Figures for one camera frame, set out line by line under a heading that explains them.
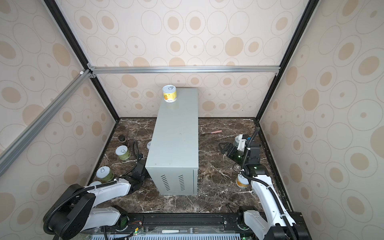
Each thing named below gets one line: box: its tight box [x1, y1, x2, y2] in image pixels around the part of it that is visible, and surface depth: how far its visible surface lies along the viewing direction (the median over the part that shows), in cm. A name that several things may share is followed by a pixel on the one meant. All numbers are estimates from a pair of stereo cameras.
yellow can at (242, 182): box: [236, 174, 250, 189], surface depth 85 cm
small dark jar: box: [118, 134, 127, 143], surface depth 99 cm
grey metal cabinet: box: [145, 87, 199, 196], surface depth 71 cm
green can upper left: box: [115, 145, 131, 160], surface depth 96 cm
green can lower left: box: [96, 166, 115, 183], surface depth 87 cm
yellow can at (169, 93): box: [162, 84, 178, 103], surface depth 81 cm
